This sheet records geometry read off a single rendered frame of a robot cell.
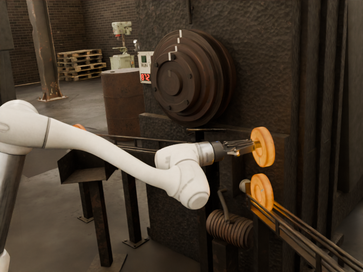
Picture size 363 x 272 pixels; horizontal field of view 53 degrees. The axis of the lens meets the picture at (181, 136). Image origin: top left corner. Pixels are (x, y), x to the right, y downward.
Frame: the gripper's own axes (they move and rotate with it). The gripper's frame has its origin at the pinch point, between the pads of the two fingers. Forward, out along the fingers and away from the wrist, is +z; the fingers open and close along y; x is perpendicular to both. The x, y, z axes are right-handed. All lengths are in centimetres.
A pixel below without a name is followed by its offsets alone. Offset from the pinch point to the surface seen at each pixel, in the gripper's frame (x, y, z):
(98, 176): -28, -69, -66
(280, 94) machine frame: 12.7, -21.6, 19.5
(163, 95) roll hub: 15, -49, -27
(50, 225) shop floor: -86, -137, -111
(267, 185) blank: -15.6, 5.4, -0.9
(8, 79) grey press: 11, -308, -155
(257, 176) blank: -13.6, 0.2, -2.3
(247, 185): -20.4, -7.8, -3.7
